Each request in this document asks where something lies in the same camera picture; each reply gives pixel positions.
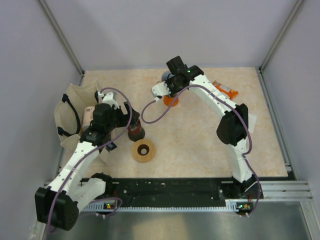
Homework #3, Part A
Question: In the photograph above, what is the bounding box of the blue ribbed glass dripper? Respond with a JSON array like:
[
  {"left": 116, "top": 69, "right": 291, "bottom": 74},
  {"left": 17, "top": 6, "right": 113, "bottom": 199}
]
[{"left": 161, "top": 70, "right": 174, "bottom": 82}]

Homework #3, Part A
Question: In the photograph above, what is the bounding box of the orange glass carafe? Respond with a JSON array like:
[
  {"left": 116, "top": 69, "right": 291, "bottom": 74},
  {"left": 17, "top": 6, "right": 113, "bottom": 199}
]
[{"left": 163, "top": 96, "right": 179, "bottom": 107}]

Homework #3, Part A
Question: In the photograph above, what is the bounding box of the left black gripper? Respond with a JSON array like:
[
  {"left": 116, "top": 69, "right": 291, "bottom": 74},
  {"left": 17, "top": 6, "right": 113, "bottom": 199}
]
[{"left": 105, "top": 101, "right": 139, "bottom": 132}]

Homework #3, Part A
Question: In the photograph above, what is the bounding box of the aluminium frame rail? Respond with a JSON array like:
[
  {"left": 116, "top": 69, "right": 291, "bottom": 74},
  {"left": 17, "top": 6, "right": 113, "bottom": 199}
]
[{"left": 79, "top": 176, "right": 313, "bottom": 215}]

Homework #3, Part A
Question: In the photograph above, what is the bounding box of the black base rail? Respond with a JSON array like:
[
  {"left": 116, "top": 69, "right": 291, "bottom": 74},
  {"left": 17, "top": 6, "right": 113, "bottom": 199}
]
[{"left": 98, "top": 177, "right": 263, "bottom": 208}]

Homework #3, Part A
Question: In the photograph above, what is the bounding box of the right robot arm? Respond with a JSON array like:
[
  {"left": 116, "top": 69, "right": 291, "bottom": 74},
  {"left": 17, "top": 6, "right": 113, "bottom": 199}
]
[{"left": 165, "top": 56, "right": 257, "bottom": 198}]

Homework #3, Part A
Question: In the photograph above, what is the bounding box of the dark glass carafe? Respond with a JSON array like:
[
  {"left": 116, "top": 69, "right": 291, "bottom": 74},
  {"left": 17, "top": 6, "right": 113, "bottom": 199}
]
[{"left": 127, "top": 120, "right": 146, "bottom": 142}]

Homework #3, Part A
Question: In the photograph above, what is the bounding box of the wooden ring on table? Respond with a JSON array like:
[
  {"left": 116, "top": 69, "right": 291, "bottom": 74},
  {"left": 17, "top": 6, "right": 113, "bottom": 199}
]
[{"left": 131, "top": 138, "right": 157, "bottom": 163}]

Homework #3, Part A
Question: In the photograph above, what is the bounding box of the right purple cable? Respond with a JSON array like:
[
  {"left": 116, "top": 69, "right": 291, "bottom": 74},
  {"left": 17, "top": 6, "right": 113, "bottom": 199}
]
[{"left": 141, "top": 84, "right": 262, "bottom": 217}]

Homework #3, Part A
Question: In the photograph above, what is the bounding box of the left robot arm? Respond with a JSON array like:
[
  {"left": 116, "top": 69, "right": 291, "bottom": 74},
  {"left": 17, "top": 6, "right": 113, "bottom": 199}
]
[{"left": 34, "top": 102, "right": 140, "bottom": 231}]

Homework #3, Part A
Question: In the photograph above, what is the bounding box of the beige canvas tote bag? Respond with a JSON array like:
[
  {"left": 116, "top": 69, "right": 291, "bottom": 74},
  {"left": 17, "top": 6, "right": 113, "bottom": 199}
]
[{"left": 54, "top": 79, "right": 104, "bottom": 153}]

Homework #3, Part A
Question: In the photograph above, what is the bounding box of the orange snack packet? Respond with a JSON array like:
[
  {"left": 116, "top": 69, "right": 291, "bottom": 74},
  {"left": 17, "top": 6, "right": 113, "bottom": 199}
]
[{"left": 212, "top": 81, "right": 239, "bottom": 100}]

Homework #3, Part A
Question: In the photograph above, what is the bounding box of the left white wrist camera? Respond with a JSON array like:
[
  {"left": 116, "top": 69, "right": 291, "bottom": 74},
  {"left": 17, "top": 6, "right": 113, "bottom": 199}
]
[{"left": 97, "top": 91, "right": 119, "bottom": 109}]

